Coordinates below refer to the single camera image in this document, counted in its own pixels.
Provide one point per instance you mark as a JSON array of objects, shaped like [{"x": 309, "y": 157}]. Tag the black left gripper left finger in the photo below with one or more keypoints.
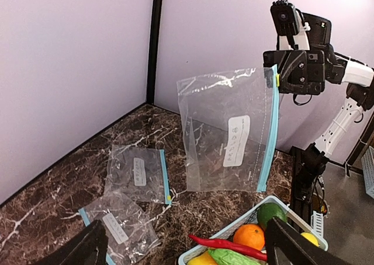
[{"x": 87, "y": 247}]

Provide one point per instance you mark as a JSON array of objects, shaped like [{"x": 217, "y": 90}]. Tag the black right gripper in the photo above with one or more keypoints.
[{"x": 301, "y": 72}]

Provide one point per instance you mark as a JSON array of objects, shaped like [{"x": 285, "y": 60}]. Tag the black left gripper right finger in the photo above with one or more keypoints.
[{"x": 284, "y": 245}]

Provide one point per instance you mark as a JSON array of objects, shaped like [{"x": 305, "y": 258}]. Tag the green avocado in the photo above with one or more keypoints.
[{"x": 267, "y": 211}]

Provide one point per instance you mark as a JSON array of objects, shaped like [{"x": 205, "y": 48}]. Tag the clear zip bag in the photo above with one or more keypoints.
[
  {"x": 230, "y": 128},
  {"x": 130, "y": 233},
  {"x": 139, "y": 173}
]

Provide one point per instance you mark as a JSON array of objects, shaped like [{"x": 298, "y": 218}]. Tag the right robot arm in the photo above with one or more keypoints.
[{"x": 310, "y": 162}]

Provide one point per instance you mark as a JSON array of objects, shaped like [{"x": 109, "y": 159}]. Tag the yellow lemon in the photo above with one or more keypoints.
[{"x": 310, "y": 237}]

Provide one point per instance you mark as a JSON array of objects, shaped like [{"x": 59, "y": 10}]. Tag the orange fruit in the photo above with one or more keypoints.
[{"x": 251, "y": 235}]

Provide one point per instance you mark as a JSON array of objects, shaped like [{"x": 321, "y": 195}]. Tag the red chili pepper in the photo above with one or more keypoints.
[{"x": 226, "y": 244}]

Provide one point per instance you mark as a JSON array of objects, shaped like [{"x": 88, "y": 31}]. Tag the green cucumber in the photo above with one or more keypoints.
[{"x": 229, "y": 257}]

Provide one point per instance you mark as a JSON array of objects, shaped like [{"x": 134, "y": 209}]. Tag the yellow mango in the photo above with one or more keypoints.
[{"x": 203, "y": 259}]

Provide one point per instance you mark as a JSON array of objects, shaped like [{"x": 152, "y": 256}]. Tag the background blue basket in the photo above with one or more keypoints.
[{"x": 368, "y": 171}]

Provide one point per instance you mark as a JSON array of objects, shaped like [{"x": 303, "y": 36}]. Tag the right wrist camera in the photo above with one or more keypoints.
[{"x": 284, "y": 16}]

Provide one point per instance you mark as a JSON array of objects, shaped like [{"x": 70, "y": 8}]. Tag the left black frame post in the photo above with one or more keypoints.
[{"x": 153, "y": 50}]

